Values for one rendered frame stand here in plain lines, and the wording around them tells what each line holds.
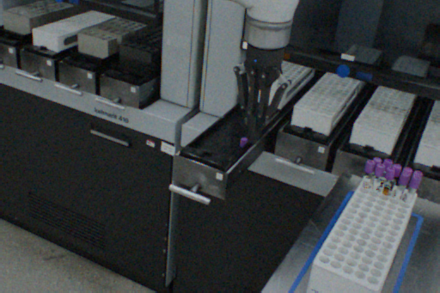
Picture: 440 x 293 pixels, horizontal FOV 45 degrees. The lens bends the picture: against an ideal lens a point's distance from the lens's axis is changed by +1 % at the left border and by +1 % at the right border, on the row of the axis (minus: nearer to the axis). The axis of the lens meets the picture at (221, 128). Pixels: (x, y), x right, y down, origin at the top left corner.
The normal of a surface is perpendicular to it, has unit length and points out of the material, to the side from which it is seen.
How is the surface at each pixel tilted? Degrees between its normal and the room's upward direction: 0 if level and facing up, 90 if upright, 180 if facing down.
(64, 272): 0
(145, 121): 90
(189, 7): 90
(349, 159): 90
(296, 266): 0
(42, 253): 0
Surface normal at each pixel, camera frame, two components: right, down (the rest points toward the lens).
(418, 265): 0.09, -0.88
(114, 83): -0.45, 0.39
